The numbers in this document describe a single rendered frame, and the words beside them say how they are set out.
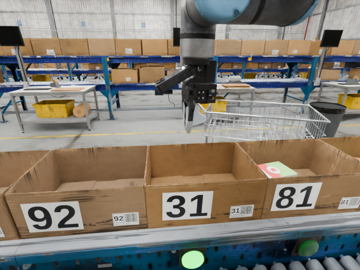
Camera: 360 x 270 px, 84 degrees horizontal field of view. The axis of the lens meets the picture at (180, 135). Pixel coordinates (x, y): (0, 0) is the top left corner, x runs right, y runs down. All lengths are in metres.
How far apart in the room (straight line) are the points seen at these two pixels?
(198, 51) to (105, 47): 4.68
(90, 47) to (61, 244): 4.75
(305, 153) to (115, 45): 4.58
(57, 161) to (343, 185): 1.08
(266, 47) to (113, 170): 5.13
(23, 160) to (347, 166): 1.31
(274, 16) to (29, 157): 0.97
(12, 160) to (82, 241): 0.50
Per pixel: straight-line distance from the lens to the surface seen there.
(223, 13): 0.41
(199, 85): 0.55
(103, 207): 0.69
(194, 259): 0.73
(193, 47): 0.53
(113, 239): 0.72
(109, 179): 0.98
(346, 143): 1.26
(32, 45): 5.71
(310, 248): 0.87
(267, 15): 0.48
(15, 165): 1.09
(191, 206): 0.68
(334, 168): 1.08
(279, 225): 0.80
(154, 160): 0.91
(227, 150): 0.94
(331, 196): 0.89
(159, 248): 0.71
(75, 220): 0.74
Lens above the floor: 1.42
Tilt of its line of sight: 22 degrees down
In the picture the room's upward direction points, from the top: straight up
